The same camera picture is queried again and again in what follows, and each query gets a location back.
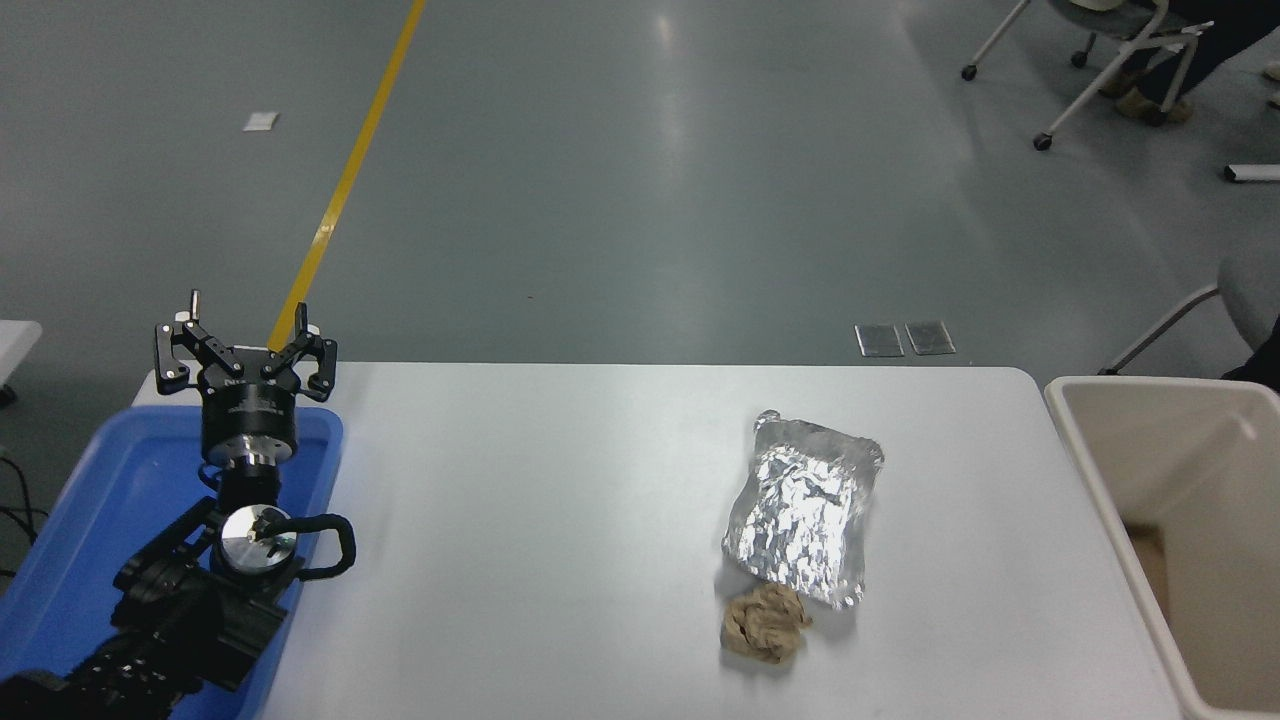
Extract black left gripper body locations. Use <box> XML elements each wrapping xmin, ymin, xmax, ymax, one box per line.
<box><xmin>201</xmin><ymin>368</ymin><xmax>301</xmax><ymax>462</ymax></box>

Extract blue plastic tray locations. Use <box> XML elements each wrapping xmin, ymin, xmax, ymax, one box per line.
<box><xmin>0</xmin><ymin>405</ymin><xmax>345</xmax><ymax>720</ymax></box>

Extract small white side table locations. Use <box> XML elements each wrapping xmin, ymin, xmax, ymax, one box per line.
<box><xmin>0</xmin><ymin>320</ymin><xmax>44</xmax><ymax>409</ymax></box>

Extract crumpled silver foil tray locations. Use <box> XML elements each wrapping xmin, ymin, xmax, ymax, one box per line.
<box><xmin>721</xmin><ymin>409</ymin><xmax>886</xmax><ymax>611</ymax></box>

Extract crumpled tan paper ball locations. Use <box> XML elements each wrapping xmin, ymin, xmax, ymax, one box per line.
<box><xmin>721</xmin><ymin>583</ymin><xmax>814</xmax><ymax>665</ymax></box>

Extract white-framed wheeled chair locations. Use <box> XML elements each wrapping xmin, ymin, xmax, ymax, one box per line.
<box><xmin>960</xmin><ymin>0</ymin><xmax>1215</xmax><ymax>152</ymax></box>

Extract large pale plastic bin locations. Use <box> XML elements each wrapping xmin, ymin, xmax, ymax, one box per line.
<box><xmin>1043</xmin><ymin>375</ymin><xmax>1280</xmax><ymax>720</ymax></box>

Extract person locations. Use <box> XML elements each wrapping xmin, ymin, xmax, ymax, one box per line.
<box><xmin>1098</xmin><ymin>0</ymin><xmax>1280</xmax><ymax>127</ymax></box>
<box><xmin>1221</xmin><ymin>315</ymin><xmax>1280</xmax><ymax>393</ymax></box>

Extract black floor cables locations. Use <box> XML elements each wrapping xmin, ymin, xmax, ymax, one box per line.
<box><xmin>0</xmin><ymin>450</ymin><xmax>47</xmax><ymax>581</ymax></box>

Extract grey chair with metal frame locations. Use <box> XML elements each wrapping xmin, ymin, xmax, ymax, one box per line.
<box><xmin>1097</xmin><ymin>252</ymin><xmax>1280</xmax><ymax>377</ymax></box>

